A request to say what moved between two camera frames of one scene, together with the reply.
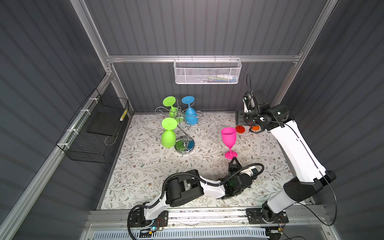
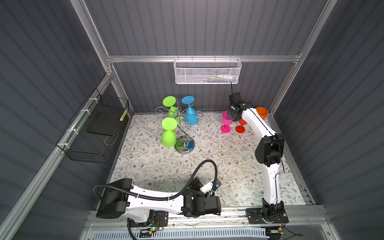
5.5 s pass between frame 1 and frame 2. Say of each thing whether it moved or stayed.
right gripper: moved
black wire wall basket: stayed
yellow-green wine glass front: stayed
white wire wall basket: stayed
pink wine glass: moved
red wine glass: stayed
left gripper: moved
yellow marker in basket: stayed
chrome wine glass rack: stayed
